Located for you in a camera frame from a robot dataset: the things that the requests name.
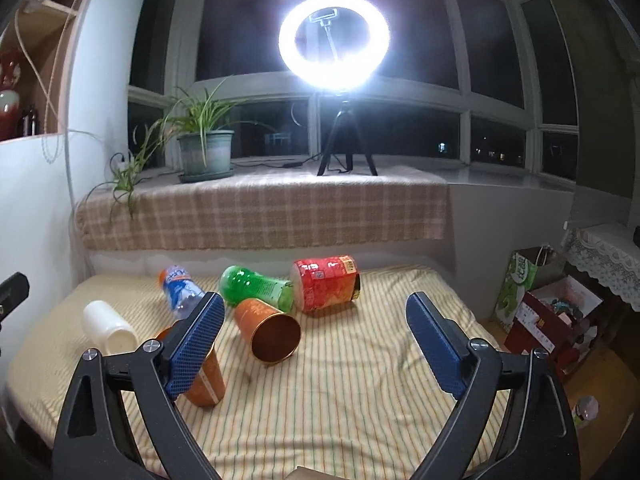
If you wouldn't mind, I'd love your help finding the white plastic cup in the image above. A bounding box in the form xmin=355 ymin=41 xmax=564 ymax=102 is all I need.
xmin=82 ymin=300 xmax=139 ymax=356

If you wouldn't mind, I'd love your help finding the red white vase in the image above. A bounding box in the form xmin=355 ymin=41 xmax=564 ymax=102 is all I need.
xmin=0 ymin=89 xmax=24 ymax=135

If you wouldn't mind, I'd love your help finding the striped yellow bed sheet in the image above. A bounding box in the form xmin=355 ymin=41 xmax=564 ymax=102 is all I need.
xmin=5 ymin=265 xmax=511 ymax=480

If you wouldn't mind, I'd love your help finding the small clear bottle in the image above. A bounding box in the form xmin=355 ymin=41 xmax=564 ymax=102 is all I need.
xmin=570 ymin=395 xmax=600 ymax=431

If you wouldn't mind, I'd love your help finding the white lace cloth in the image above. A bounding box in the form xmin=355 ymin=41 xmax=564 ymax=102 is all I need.
xmin=562 ymin=222 xmax=640 ymax=306

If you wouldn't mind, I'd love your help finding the checked beige cloth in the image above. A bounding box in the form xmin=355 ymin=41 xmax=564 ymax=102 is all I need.
xmin=75 ymin=165 xmax=449 ymax=252

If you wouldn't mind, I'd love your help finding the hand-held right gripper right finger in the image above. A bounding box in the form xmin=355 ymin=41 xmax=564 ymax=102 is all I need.
xmin=405 ymin=291 xmax=582 ymax=480

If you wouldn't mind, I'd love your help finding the red ornament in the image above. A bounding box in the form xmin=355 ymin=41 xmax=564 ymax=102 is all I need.
xmin=0 ymin=50 xmax=24 ymax=89

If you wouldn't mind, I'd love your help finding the orange cup white rim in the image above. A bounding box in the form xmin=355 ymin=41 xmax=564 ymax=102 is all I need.
xmin=155 ymin=327 xmax=227 ymax=407

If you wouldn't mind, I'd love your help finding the white window frame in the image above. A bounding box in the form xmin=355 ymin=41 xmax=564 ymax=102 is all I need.
xmin=127 ymin=0 xmax=581 ymax=181

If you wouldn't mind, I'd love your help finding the orange cup copper inside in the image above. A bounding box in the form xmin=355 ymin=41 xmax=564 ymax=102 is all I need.
xmin=234 ymin=298 xmax=302 ymax=363

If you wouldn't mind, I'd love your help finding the wooden shelf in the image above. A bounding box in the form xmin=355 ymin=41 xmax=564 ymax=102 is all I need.
xmin=0 ymin=0 xmax=108 ymax=142

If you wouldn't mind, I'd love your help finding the red cardboard box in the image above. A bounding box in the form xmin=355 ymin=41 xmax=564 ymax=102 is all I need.
xmin=502 ymin=280 xmax=606 ymax=386

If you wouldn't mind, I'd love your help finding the black power cable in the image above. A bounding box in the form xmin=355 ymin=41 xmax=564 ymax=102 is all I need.
xmin=232 ymin=156 xmax=322 ymax=172

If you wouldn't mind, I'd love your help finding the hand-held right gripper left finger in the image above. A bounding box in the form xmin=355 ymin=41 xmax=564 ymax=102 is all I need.
xmin=52 ymin=291 xmax=226 ymax=480

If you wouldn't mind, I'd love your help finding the phone holder clip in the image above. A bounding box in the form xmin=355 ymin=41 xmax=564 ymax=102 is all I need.
xmin=309 ymin=9 xmax=338 ymax=61

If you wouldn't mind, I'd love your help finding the black tripod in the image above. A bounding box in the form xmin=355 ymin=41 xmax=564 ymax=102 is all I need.
xmin=317 ymin=92 xmax=379 ymax=177

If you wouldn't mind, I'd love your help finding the green paper bag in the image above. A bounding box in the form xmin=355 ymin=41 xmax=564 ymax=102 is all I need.
xmin=492 ymin=246 xmax=566 ymax=333

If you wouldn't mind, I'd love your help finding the green plastic bottle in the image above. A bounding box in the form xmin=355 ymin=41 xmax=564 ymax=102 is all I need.
xmin=219 ymin=265 xmax=296 ymax=313

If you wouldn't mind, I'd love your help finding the beige cord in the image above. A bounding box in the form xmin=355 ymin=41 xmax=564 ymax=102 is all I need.
xmin=14 ymin=2 xmax=76 ymax=163

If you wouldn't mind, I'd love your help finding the grey pot saucer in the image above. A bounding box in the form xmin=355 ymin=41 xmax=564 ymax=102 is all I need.
xmin=178 ymin=167 xmax=236 ymax=184

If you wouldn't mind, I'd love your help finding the clear bottle blue label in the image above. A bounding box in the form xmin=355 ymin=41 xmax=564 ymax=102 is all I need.
xmin=159 ymin=266 xmax=207 ymax=320

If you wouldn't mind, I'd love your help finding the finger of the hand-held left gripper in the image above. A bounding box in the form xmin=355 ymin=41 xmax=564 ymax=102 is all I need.
xmin=0 ymin=272 xmax=30 ymax=322

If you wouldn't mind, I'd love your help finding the white ring light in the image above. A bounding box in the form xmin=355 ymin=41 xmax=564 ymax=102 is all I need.
xmin=278 ymin=0 xmax=391 ymax=93

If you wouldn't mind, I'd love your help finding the green spider plant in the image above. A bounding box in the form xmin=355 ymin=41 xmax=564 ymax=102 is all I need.
xmin=70 ymin=77 xmax=273 ymax=218

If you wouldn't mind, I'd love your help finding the red instant noodle cup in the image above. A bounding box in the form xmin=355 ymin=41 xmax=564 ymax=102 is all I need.
xmin=290 ymin=255 xmax=361 ymax=315

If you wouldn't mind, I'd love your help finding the grey flower pot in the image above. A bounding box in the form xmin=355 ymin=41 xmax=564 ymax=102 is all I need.
xmin=177 ymin=130 xmax=236 ymax=176

